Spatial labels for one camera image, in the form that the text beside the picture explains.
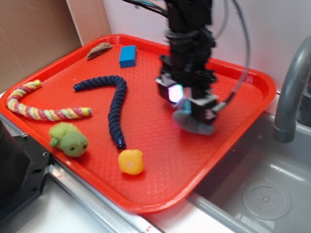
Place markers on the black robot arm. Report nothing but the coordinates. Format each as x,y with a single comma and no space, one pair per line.
187,15

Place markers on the yellow rubber duck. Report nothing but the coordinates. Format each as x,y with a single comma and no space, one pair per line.
131,162

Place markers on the light wooden board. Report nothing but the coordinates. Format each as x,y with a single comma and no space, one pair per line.
90,19

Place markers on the gray toy sink basin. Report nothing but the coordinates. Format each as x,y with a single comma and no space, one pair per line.
260,185

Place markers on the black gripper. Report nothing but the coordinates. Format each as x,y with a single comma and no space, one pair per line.
186,64

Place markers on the green plush turtle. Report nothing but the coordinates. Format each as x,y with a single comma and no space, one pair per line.
68,138

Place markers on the gray toy faucet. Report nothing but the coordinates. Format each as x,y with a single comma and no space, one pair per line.
294,105

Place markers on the brown cardboard panel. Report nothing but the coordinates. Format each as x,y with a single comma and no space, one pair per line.
33,34

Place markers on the brown wood piece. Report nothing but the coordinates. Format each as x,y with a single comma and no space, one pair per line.
98,50

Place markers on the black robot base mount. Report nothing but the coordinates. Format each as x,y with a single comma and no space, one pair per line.
24,165

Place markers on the navy blue rope toy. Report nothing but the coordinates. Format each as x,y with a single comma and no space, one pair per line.
114,115

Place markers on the blue wooden block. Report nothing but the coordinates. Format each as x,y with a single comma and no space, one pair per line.
128,56

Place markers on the red plastic tray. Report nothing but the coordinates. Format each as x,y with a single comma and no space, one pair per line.
175,161

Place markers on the multicolour rope toy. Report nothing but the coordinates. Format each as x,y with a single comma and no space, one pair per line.
14,105

